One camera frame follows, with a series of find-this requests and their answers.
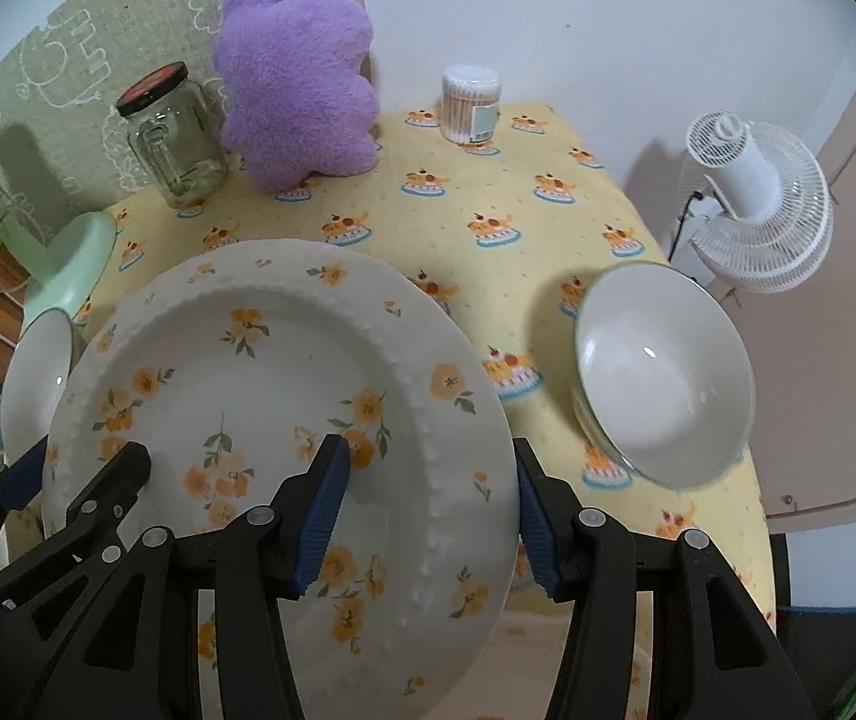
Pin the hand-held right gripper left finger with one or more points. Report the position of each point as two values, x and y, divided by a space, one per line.
323 517

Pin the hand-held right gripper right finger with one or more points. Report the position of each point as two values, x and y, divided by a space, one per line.
536 525

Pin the white bowl with green rim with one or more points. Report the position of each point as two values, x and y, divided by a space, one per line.
30 390

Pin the white plate with orange flowers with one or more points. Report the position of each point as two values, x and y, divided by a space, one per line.
263 375

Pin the white bowl with printed outside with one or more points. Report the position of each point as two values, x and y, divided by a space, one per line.
660 382

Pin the green desk fan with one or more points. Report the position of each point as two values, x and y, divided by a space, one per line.
68 262

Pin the glass jar with black lid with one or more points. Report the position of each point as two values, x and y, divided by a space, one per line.
173 142

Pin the beige cabinet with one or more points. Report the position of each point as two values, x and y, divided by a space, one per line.
832 360

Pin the yellow printed tablecloth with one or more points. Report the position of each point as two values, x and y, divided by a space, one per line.
473 187

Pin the white desk fan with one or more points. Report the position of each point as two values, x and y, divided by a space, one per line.
750 165

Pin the cotton swab container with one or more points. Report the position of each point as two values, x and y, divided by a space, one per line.
465 109

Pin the purple plush toy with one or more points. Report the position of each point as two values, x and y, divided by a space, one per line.
293 75

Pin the green printed wall cloth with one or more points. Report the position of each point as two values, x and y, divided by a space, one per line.
98 30

